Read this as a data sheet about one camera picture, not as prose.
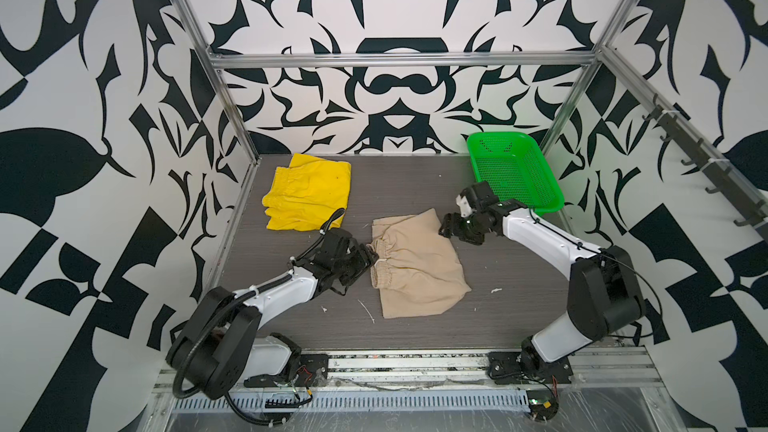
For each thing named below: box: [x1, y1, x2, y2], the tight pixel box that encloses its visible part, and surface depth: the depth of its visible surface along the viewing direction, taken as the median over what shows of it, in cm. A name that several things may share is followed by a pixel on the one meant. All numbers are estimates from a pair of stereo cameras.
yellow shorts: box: [262, 153, 352, 231], surface depth 110 cm
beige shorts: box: [371, 208, 472, 319], surface depth 88 cm
